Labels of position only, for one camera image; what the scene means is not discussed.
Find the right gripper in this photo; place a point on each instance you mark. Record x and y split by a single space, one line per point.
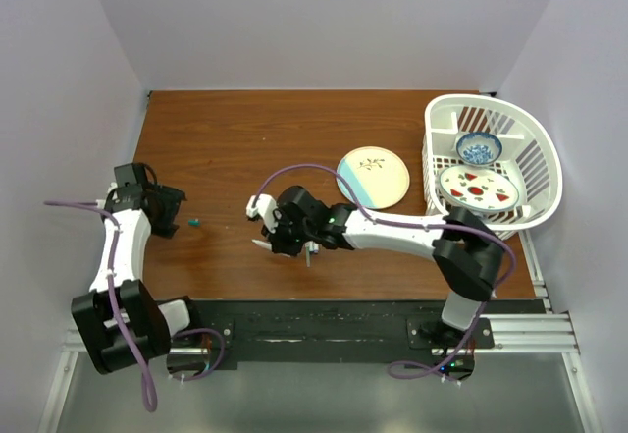
276 238

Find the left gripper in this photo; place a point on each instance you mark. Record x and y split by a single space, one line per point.
171 199

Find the white marker green tip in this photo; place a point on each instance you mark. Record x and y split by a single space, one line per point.
262 244

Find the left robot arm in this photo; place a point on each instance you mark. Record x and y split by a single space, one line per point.
118 301

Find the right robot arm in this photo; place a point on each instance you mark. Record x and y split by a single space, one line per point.
467 253

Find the cream and blue plate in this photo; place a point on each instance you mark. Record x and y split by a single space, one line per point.
378 177

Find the watermelon pattern plate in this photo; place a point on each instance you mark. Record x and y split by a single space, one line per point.
481 190

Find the blue patterned bowl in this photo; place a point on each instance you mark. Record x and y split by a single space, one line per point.
479 148

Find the white plastic basket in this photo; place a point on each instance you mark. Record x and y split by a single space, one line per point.
529 158

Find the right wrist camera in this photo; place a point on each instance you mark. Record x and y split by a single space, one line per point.
260 207

